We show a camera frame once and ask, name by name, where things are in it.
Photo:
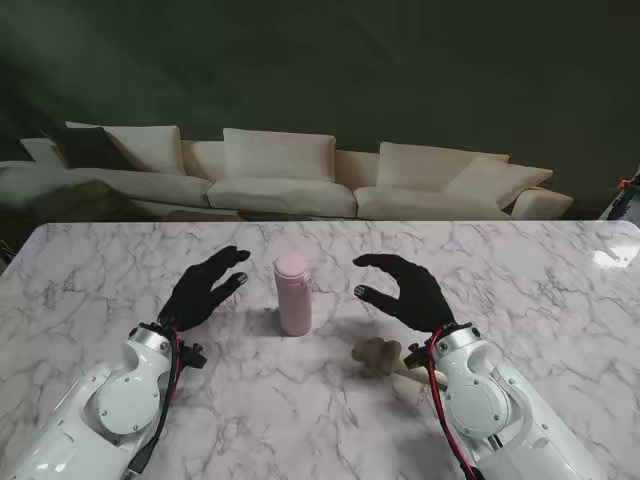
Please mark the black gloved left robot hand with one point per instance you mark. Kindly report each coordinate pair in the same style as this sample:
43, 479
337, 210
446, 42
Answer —
200, 290

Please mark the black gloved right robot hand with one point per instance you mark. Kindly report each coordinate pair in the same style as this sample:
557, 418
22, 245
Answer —
422, 300

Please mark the pink thermos lid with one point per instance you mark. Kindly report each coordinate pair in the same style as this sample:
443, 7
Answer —
291, 267

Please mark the pink thermos bottle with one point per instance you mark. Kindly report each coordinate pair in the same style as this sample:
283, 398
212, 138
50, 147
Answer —
295, 310

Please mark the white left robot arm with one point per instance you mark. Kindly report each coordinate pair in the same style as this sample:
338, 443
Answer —
115, 400

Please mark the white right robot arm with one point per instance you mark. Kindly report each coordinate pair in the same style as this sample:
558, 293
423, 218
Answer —
475, 400

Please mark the cream fabric sofa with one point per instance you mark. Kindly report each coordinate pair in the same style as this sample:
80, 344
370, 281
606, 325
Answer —
280, 195

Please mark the cream sofa cushion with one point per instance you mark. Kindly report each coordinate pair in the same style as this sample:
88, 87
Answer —
415, 165
150, 147
277, 155
500, 180

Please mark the dark brown sofa cushion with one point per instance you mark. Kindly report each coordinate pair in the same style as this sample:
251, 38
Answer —
90, 147

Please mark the black stand with orange clamp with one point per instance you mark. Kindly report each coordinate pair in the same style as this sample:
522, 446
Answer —
622, 200

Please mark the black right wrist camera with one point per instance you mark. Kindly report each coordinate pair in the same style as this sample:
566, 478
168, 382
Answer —
417, 357

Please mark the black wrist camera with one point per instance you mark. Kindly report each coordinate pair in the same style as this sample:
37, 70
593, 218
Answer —
417, 357
192, 356

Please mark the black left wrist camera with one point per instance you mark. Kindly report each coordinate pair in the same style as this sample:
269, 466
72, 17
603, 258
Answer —
192, 356

